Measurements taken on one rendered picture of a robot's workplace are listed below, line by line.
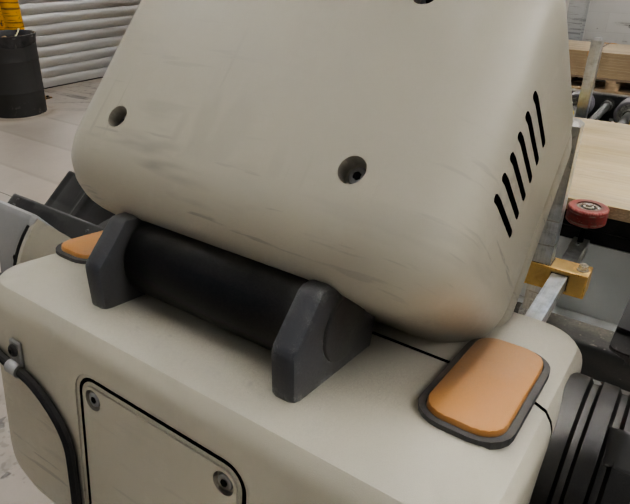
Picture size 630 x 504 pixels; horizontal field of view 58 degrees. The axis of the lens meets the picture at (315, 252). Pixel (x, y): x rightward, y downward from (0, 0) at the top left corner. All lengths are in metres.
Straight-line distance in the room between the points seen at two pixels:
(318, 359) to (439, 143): 0.09
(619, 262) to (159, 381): 1.26
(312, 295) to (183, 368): 0.07
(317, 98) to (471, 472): 0.14
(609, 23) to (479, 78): 8.16
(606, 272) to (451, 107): 1.25
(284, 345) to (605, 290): 1.28
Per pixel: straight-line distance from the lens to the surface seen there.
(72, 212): 0.44
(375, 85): 0.21
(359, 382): 0.23
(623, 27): 8.34
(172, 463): 0.26
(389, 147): 0.20
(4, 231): 0.46
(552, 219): 1.17
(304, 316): 0.20
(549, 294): 1.13
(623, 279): 1.44
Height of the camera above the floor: 1.39
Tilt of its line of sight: 28 degrees down
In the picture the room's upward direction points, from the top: straight up
